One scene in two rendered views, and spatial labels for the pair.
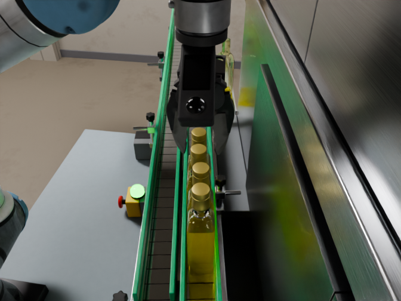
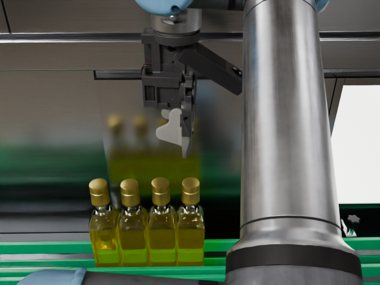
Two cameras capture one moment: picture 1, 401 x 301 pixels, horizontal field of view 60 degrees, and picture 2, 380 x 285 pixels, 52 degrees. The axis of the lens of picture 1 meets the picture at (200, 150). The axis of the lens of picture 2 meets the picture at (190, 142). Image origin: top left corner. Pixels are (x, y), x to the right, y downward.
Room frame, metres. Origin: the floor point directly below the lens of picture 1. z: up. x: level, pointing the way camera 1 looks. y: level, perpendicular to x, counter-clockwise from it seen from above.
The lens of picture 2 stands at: (0.45, 0.58, 1.63)
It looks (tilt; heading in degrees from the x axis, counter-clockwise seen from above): 33 degrees down; 270
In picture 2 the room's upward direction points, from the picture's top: straight up
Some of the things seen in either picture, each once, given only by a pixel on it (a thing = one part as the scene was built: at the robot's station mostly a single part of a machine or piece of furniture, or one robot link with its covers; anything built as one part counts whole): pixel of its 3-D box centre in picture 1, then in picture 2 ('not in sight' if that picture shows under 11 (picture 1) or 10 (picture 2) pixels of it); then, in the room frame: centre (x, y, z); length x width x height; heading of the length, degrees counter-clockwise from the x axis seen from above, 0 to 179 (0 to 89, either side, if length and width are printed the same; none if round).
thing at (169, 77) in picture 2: (201, 65); (172, 67); (0.48, 0.00, 1.39); 0.09 x 0.08 x 0.12; 176
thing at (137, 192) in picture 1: (136, 190); not in sight; (0.75, 0.20, 0.84); 0.04 x 0.04 x 0.03
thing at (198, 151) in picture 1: (198, 156); (130, 192); (0.56, 0.00, 1.14); 0.04 x 0.04 x 0.04
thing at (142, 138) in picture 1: (146, 145); not in sight; (1.03, 0.21, 0.79); 0.08 x 0.08 x 0.08; 1
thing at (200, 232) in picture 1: (200, 245); (190, 246); (0.45, 0.00, 0.99); 0.06 x 0.06 x 0.21; 0
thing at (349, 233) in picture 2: not in sight; (344, 233); (0.08, -0.08, 0.94); 0.07 x 0.04 x 0.13; 91
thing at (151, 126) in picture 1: (145, 131); not in sight; (0.92, 0.18, 0.94); 0.07 x 0.04 x 0.13; 91
